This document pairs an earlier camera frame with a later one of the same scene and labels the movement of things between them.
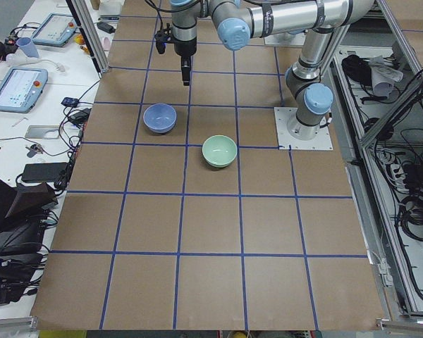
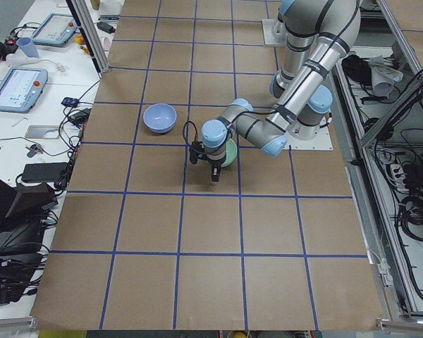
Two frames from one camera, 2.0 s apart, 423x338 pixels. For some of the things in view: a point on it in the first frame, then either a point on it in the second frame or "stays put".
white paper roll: [383, 77] stays put
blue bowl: [159, 117] stays put
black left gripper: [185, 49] → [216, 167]
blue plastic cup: [27, 47] stays put
